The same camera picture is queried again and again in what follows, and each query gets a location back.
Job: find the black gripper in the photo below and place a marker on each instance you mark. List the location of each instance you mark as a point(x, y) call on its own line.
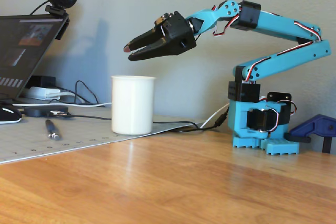
point(176, 38)

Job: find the blue and black pen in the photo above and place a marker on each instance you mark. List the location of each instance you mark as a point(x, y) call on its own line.
point(52, 129)

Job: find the teal robot arm with base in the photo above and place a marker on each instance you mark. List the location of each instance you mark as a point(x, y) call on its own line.
point(275, 24)

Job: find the white ceramic mug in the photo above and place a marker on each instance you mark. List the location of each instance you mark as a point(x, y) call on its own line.
point(132, 106)

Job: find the black power adapter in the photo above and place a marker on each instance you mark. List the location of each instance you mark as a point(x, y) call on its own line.
point(43, 80)

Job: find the grey gridded cutting mat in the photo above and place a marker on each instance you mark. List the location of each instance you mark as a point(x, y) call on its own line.
point(78, 134)

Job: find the white power adapter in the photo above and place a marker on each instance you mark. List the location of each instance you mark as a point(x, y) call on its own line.
point(39, 93)

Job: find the black USB hub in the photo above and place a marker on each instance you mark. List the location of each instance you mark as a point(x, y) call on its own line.
point(39, 110)

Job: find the laptop screen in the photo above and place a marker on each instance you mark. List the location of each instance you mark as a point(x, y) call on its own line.
point(15, 51)

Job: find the black computer mouse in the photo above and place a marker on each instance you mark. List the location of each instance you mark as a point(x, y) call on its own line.
point(8, 113)

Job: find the dark blue clamp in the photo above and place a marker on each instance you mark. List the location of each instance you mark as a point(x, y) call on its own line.
point(315, 127)

